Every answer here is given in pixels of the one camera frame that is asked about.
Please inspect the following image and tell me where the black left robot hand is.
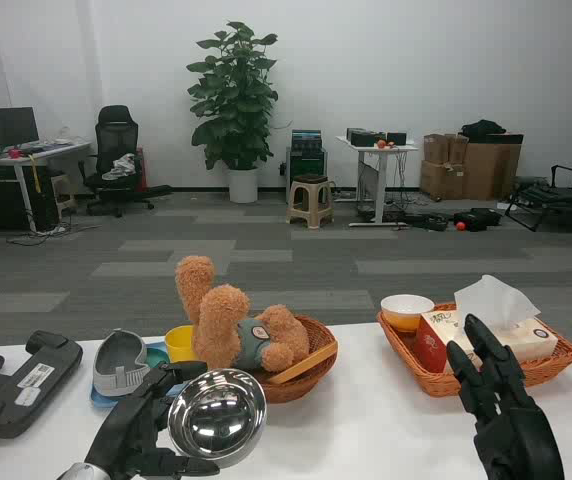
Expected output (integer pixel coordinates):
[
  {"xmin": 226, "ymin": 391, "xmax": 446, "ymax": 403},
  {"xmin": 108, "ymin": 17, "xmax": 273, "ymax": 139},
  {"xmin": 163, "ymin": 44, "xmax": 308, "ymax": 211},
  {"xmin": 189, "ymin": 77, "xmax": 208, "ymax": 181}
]
[{"xmin": 84, "ymin": 360, "xmax": 221, "ymax": 480}]

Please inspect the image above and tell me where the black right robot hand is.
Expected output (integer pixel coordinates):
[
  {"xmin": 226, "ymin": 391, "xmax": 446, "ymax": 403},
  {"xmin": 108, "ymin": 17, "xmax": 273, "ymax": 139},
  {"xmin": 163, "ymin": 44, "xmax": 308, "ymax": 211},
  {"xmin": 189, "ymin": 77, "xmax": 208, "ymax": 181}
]
[{"xmin": 445, "ymin": 313, "xmax": 566, "ymax": 480}]

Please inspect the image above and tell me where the shiny metal bowl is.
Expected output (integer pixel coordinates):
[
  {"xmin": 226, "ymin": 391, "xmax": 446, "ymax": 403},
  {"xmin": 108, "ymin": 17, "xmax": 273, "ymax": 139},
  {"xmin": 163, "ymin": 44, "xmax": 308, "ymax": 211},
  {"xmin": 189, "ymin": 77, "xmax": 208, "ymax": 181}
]
[{"xmin": 167, "ymin": 368, "xmax": 268, "ymax": 470}]

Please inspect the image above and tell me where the white and orange ceramic bowl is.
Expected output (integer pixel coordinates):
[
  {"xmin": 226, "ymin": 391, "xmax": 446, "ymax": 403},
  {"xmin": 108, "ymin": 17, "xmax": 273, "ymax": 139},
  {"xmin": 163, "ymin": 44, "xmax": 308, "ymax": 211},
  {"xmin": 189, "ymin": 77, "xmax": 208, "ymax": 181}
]
[{"xmin": 380, "ymin": 293, "xmax": 436, "ymax": 334}]

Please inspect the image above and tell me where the light blue tray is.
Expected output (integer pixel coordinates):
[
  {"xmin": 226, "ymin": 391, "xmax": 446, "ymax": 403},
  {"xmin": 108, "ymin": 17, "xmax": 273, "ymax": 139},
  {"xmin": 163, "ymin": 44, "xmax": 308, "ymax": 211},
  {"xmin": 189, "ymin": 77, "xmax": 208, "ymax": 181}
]
[{"xmin": 89, "ymin": 342, "xmax": 177, "ymax": 409}]

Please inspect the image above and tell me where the grey shoe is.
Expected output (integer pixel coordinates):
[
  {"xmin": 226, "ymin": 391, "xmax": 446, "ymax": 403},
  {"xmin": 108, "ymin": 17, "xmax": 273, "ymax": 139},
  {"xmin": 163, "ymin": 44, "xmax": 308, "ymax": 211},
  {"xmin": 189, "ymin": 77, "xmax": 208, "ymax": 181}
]
[{"xmin": 92, "ymin": 329, "xmax": 149, "ymax": 397}]

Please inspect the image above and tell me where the green plate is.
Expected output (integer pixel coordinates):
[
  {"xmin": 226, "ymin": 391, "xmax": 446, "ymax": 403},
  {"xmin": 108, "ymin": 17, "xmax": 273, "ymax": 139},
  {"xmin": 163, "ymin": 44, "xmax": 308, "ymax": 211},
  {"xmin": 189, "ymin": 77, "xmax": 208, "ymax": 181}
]
[{"xmin": 140, "ymin": 347, "xmax": 171, "ymax": 371}]

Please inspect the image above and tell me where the red and beige tissue box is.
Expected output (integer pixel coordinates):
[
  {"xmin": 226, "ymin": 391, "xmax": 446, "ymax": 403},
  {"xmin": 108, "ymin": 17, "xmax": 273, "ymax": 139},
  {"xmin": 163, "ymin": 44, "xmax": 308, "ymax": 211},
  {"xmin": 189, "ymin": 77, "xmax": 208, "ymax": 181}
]
[{"xmin": 413, "ymin": 273, "xmax": 560, "ymax": 374}]

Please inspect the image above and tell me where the yellow plastic cup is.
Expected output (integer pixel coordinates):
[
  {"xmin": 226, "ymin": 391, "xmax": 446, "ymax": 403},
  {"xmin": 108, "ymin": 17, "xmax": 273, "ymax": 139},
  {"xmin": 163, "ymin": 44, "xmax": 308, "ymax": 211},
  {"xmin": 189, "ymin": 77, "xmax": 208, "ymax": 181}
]
[{"xmin": 164, "ymin": 324, "xmax": 202, "ymax": 364}]

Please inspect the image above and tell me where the rectangular orange wicker basket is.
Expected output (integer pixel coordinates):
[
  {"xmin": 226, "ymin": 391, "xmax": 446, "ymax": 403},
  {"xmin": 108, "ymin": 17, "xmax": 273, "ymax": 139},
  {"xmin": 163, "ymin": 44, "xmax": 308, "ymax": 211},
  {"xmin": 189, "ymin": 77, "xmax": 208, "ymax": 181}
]
[{"xmin": 376, "ymin": 302, "xmax": 572, "ymax": 398}]

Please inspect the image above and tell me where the black handheld controller with label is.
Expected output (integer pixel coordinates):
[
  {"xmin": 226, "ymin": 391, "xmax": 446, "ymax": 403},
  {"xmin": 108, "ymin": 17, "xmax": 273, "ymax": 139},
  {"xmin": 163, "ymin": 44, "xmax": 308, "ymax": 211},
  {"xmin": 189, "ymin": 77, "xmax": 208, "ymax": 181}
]
[{"xmin": 0, "ymin": 329, "xmax": 84, "ymax": 440}]

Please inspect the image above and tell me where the brown teddy bear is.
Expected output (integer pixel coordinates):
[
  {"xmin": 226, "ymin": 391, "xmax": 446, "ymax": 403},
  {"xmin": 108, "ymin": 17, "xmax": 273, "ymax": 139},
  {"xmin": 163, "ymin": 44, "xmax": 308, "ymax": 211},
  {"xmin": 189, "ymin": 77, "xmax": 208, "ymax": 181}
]
[{"xmin": 174, "ymin": 255, "xmax": 311, "ymax": 372}]

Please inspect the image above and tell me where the round brown wicker basket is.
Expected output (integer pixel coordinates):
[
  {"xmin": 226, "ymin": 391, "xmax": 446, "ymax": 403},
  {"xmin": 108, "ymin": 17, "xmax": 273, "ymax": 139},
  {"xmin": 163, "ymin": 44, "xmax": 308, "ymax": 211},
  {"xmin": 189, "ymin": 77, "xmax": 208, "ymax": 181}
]
[{"xmin": 245, "ymin": 313, "xmax": 340, "ymax": 405}]

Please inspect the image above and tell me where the orange flat wooden board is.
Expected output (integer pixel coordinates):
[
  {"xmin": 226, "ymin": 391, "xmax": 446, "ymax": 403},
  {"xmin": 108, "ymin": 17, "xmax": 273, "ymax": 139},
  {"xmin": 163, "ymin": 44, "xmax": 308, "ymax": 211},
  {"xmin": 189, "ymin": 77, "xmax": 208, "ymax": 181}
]
[{"xmin": 264, "ymin": 340, "xmax": 340, "ymax": 385}]

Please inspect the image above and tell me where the black case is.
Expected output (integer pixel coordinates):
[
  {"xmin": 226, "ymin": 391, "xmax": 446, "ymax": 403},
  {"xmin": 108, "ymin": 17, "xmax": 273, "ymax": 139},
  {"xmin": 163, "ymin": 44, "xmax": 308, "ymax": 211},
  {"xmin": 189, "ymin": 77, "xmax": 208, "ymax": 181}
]
[{"xmin": 453, "ymin": 207, "xmax": 502, "ymax": 233}]

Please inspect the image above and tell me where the flat black bag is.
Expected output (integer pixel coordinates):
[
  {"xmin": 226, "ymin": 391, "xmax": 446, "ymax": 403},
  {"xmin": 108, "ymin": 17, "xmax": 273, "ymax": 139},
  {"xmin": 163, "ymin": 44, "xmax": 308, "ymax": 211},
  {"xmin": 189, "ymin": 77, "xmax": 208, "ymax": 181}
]
[{"xmin": 405, "ymin": 212, "xmax": 450, "ymax": 232}]

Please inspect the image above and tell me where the black folding lounge chair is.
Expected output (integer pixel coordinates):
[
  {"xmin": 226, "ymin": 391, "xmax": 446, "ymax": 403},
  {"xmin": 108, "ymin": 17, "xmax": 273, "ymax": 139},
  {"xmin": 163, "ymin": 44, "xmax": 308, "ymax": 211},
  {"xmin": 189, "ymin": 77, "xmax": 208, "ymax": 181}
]
[{"xmin": 504, "ymin": 163, "xmax": 572, "ymax": 232}]

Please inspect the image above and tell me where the beige stool without cushion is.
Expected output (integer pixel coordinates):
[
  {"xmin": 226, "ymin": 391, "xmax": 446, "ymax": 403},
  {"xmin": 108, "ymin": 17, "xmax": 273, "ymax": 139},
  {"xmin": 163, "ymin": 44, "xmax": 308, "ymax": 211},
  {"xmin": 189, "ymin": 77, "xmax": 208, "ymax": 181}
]
[{"xmin": 49, "ymin": 172, "xmax": 78, "ymax": 219}]

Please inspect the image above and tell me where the red cylinder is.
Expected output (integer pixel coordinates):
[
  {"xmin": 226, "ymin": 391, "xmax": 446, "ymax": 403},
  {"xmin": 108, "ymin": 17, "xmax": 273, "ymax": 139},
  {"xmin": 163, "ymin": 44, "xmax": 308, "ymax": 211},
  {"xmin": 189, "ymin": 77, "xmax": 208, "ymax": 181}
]
[{"xmin": 135, "ymin": 147, "xmax": 148, "ymax": 194}]

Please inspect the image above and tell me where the low wide cardboard box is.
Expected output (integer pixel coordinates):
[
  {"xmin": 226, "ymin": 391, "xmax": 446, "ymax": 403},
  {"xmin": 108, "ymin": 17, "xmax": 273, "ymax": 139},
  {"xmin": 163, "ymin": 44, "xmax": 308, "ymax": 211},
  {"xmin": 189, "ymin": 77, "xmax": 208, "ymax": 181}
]
[{"xmin": 419, "ymin": 159, "xmax": 467, "ymax": 201}]

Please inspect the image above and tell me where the grey white cloth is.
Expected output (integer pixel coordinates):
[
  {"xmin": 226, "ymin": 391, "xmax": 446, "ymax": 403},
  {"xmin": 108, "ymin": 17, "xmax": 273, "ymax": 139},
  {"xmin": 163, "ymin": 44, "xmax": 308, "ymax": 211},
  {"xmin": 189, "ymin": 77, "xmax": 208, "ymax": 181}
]
[{"xmin": 101, "ymin": 153, "xmax": 136, "ymax": 181}]

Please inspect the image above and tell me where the large cardboard box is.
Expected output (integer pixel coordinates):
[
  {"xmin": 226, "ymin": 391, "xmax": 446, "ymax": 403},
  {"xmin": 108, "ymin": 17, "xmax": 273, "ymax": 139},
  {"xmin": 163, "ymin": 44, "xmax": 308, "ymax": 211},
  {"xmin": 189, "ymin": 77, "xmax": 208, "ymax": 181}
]
[{"xmin": 463, "ymin": 132, "xmax": 525, "ymax": 201}]

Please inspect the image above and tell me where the black cabinet under desk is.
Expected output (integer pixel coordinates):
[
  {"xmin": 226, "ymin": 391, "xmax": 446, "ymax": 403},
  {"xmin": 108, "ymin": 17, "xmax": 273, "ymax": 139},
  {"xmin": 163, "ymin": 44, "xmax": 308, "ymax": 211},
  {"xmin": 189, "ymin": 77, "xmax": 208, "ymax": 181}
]
[{"xmin": 0, "ymin": 164, "xmax": 60, "ymax": 231}]

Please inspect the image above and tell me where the small tall cardboard box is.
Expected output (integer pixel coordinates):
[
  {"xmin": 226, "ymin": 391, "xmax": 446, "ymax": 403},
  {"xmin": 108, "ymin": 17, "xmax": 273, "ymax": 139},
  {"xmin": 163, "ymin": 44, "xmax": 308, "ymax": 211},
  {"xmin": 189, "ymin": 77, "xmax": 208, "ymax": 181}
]
[
  {"xmin": 423, "ymin": 133, "xmax": 451, "ymax": 164},
  {"xmin": 446, "ymin": 133, "xmax": 471, "ymax": 165}
]

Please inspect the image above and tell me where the small white standing desk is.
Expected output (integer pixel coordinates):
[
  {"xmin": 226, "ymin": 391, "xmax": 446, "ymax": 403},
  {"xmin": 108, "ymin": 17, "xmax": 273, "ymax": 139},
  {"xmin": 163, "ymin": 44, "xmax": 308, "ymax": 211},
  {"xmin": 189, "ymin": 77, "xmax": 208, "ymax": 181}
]
[{"xmin": 335, "ymin": 134, "xmax": 420, "ymax": 229}]

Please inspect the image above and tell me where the long white desk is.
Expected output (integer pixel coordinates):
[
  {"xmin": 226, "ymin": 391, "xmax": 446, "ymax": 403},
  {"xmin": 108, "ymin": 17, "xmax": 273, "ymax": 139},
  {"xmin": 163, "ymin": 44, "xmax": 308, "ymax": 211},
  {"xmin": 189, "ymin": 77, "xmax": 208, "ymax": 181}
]
[{"xmin": 0, "ymin": 141, "xmax": 92, "ymax": 234}]

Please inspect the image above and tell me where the beige stool with dark cushion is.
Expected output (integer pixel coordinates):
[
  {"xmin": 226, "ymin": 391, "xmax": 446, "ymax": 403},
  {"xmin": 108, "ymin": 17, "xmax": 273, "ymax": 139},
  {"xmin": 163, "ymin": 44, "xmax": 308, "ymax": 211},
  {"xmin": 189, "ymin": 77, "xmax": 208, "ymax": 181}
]
[{"xmin": 285, "ymin": 173, "xmax": 336, "ymax": 231}]

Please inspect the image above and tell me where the black office chair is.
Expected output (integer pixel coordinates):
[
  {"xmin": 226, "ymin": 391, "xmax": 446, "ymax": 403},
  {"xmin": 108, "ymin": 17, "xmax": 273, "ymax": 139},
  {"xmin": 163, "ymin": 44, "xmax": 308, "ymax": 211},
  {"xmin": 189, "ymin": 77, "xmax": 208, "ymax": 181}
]
[{"xmin": 77, "ymin": 104, "xmax": 173, "ymax": 219}]

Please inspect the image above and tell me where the green and black equipment rack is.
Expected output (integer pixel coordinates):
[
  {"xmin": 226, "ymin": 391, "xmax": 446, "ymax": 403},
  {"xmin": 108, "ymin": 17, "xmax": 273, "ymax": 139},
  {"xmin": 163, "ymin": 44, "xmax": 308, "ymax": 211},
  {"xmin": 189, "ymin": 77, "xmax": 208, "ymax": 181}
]
[{"xmin": 285, "ymin": 129, "xmax": 328, "ymax": 204}]

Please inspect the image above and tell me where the black computer monitor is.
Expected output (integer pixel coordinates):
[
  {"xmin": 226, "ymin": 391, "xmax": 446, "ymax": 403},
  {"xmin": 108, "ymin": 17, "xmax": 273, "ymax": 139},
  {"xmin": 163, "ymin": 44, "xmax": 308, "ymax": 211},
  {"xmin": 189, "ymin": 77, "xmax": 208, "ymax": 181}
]
[{"xmin": 0, "ymin": 106, "xmax": 41, "ymax": 151}]

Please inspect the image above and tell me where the large black box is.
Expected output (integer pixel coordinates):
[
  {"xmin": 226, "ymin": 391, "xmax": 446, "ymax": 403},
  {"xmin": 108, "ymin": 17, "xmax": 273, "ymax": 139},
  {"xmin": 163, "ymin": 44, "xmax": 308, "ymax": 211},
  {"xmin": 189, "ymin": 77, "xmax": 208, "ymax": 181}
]
[{"xmin": 345, "ymin": 127, "xmax": 387, "ymax": 148}]

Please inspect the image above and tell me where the green plant in white pot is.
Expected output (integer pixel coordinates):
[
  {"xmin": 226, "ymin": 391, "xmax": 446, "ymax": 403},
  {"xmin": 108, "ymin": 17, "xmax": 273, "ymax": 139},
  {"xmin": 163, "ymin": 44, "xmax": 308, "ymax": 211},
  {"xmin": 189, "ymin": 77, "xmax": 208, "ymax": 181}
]
[{"xmin": 186, "ymin": 20, "xmax": 280, "ymax": 204}]

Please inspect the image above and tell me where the yellow hanging strap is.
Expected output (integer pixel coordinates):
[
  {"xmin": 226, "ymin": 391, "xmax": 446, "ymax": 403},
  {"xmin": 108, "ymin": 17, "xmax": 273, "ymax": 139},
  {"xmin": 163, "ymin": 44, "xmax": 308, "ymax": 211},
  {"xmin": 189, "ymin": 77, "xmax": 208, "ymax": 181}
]
[{"xmin": 28, "ymin": 153, "xmax": 42, "ymax": 194}]

